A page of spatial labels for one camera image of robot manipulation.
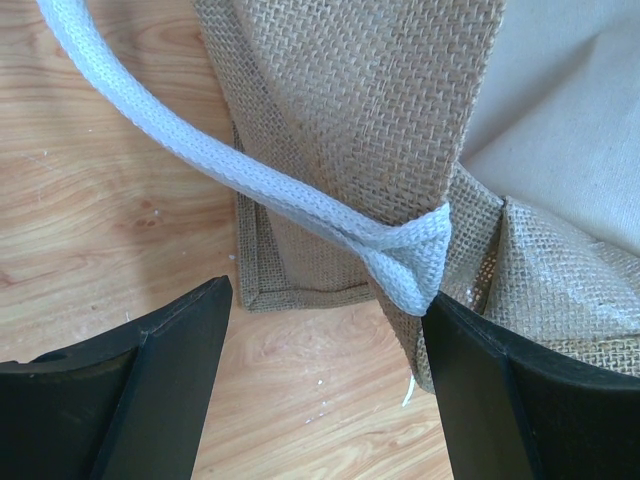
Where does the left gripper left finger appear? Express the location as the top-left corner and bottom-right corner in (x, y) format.
(1, 277), (233, 479)

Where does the burlap canvas bag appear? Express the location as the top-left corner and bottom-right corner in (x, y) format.
(40, 1), (639, 390)

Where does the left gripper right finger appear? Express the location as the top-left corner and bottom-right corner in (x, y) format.
(422, 293), (639, 479)

